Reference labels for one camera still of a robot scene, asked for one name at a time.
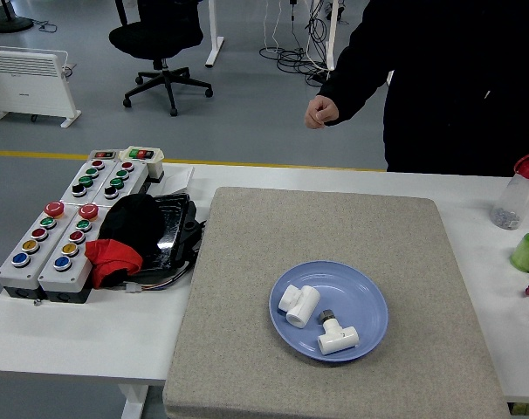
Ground person's right hand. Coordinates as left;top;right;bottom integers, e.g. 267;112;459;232
304;94;340;130

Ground plain white pipe tee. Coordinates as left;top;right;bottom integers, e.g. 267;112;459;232
277;284;321;328

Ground white pipe tee metal thread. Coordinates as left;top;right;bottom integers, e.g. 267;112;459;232
316;308;361;355

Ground blue round plate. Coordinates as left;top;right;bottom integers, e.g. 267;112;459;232
269;260;389;362

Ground white desk leg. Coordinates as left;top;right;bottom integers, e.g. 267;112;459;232
307;0;340;73
204;0;225;69

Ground grey-brown mat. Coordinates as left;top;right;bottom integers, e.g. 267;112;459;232
162;186;512;419

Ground person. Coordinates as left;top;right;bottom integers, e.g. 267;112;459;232
304;0;529;178

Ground white paper sheet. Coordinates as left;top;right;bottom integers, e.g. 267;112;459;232
161;166;196;196

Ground black office chair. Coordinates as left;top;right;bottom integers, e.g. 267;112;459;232
108;0;214;117

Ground glossy black tray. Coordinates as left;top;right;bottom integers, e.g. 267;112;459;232
128;193;205;280

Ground green-button grey control box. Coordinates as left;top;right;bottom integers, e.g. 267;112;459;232
61;159;117;206
91;160;150;206

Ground clear bottle red lid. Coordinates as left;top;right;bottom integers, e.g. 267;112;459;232
490;151;529;231

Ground black cloth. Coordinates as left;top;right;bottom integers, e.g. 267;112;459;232
99;194;166;263

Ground red cloth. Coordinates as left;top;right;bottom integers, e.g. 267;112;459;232
84;238;144;289

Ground white panel heater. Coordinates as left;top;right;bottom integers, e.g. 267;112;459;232
0;45;82;128

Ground five-button grey control box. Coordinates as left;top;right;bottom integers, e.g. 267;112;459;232
37;203;100;304
0;201;67;300

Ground white table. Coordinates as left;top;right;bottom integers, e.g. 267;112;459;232
0;161;529;419

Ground black round stand base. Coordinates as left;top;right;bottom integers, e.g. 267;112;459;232
0;0;35;34

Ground tangled floor cables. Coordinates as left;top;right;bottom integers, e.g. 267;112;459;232
258;0;338;88

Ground white green-red switch box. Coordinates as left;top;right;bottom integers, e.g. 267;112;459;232
118;145;165;182

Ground coloured wire bundle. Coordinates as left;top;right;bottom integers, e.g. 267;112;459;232
124;265;191;294

